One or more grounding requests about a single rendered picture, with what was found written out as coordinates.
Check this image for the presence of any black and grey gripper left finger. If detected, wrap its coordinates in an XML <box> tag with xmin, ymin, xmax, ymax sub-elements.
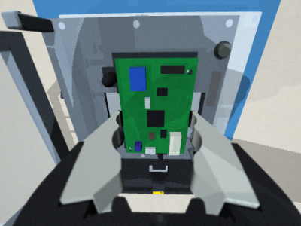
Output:
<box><xmin>13</xmin><ymin>110</ymin><xmax>124</xmax><ymax>226</ymax></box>

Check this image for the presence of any green circuit board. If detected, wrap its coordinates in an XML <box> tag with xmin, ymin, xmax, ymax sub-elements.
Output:
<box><xmin>114</xmin><ymin>58</ymin><xmax>199</xmax><ymax>155</ymax></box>

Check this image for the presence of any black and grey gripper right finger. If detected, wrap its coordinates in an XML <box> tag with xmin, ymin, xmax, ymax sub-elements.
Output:
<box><xmin>189</xmin><ymin>110</ymin><xmax>301</xmax><ymax>226</ymax></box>

